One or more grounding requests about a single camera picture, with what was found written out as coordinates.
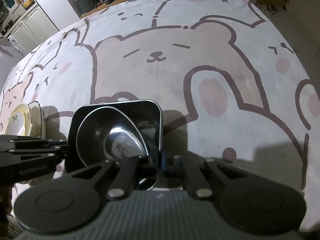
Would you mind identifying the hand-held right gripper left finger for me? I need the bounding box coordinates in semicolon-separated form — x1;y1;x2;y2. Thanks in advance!
67;152;160;201

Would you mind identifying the cream two-handled bowl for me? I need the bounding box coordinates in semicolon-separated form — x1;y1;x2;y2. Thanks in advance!
10;102;34;137

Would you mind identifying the bear printed blanket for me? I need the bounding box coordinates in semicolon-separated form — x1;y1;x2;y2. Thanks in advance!
0;0;313;230

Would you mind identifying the white cabinet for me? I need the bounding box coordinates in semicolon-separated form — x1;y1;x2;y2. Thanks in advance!
7;5;60;53

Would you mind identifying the yellow-rimmed lemon print bowl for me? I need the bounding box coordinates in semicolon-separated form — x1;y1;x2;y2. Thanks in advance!
4;104;31;135

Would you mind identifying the white square plate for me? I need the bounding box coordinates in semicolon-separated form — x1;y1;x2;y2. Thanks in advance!
26;101;47;139

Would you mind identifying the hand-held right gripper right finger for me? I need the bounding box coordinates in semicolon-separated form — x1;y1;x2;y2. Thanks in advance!
161;152;251;201

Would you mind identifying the rectangular steel container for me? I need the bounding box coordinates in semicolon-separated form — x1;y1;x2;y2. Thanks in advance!
64;99;163;192

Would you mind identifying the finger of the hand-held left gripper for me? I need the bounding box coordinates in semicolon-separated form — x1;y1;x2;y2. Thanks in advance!
0;135;51;147
7;144;70;162

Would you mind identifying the oval steel bowl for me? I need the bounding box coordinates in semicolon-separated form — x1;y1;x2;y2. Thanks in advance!
76;106;148;168

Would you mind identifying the wooden ledge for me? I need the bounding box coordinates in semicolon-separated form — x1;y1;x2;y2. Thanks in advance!
79;0;128;19

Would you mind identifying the grey bin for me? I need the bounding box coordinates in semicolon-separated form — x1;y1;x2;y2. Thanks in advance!
75;0;98;15

